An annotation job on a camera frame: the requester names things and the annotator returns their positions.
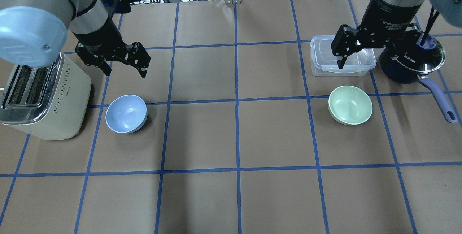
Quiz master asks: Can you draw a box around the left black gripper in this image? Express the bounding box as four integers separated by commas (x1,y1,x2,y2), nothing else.
74,19,151,78

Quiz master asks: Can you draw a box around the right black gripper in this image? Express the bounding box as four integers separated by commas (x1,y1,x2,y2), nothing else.
331,0,424,70

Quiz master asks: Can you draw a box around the blue bowl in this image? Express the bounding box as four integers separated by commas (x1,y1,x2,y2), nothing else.
105,95,148,134

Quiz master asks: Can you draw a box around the green bowl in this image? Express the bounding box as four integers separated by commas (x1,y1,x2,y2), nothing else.
328,85,373,126

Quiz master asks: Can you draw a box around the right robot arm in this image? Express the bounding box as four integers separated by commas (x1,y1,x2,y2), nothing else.
331,0,462,69

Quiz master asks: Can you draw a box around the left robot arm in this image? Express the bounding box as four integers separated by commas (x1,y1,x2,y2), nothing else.
0,0,151,78

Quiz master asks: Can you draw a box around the dark blue saucepan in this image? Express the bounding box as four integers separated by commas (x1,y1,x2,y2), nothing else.
379,30,458,123

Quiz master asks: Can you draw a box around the clear plastic container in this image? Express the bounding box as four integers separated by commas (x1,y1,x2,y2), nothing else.
310,35,377,77

